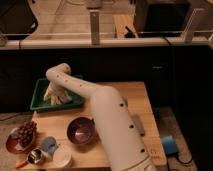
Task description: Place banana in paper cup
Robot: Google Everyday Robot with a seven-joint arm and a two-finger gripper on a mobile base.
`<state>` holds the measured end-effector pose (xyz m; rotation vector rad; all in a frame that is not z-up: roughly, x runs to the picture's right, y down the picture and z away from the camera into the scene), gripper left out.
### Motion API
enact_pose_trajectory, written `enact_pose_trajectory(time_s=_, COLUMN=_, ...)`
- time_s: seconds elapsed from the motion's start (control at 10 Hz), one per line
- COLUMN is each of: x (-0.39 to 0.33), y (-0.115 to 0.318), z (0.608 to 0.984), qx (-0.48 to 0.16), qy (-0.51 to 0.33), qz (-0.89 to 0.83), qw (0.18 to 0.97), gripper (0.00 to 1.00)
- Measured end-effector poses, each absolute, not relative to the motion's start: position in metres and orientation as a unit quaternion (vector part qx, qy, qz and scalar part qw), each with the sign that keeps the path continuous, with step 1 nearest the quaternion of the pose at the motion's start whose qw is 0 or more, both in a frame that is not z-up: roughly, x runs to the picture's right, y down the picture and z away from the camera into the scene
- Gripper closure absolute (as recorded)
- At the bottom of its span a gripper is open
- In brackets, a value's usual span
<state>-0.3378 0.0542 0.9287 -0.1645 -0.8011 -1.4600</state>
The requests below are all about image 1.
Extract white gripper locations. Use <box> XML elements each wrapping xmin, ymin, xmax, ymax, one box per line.
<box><xmin>43</xmin><ymin>82</ymin><xmax>72</xmax><ymax>104</ymax></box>

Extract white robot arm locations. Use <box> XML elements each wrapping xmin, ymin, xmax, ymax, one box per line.
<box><xmin>46</xmin><ymin>63</ymin><xmax>157</xmax><ymax>171</ymax></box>

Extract metal measuring cup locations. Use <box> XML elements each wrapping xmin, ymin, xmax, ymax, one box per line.
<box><xmin>15</xmin><ymin>148</ymin><xmax>45</xmax><ymax>169</ymax></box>

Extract green plastic tray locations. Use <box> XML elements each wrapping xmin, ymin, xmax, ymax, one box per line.
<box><xmin>30</xmin><ymin>78</ymin><xmax>84</xmax><ymax>112</ymax></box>

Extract purple bowl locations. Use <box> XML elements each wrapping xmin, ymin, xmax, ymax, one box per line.
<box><xmin>67</xmin><ymin>117</ymin><xmax>96</xmax><ymax>145</ymax></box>

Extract bunch of dark grapes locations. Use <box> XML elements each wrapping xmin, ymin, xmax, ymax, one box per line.
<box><xmin>18</xmin><ymin>121</ymin><xmax>37</xmax><ymax>148</ymax></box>

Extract red plate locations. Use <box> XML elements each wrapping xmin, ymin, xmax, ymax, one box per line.
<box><xmin>6</xmin><ymin>128</ymin><xmax>36</xmax><ymax>154</ymax></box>

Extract blue cylinder object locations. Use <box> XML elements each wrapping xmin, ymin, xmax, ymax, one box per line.
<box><xmin>161</xmin><ymin>136</ymin><xmax>179</xmax><ymax>156</ymax></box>

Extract black box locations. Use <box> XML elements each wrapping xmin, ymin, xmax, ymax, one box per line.
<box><xmin>133</xmin><ymin>0</ymin><xmax>190</xmax><ymax>37</ymax></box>

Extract grey vertical post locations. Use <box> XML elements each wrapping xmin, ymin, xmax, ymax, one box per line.
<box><xmin>90</xmin><ymin>10</ymin><xmax>100</xmax><ymax>45</ymax></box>

